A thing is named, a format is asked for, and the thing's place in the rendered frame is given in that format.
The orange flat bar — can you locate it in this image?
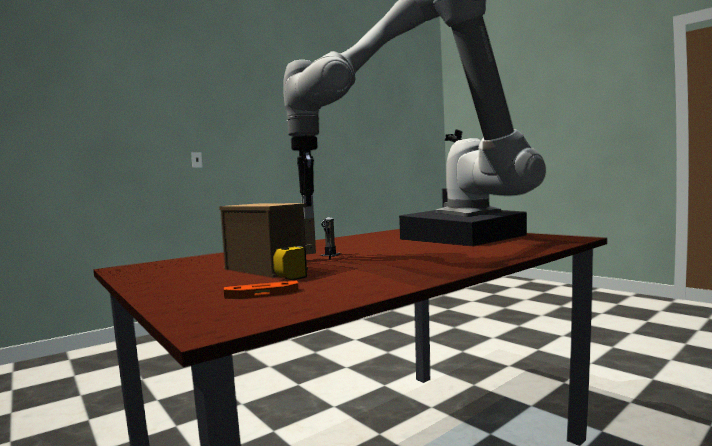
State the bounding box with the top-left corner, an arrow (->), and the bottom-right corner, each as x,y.
224,281 -> 299,299

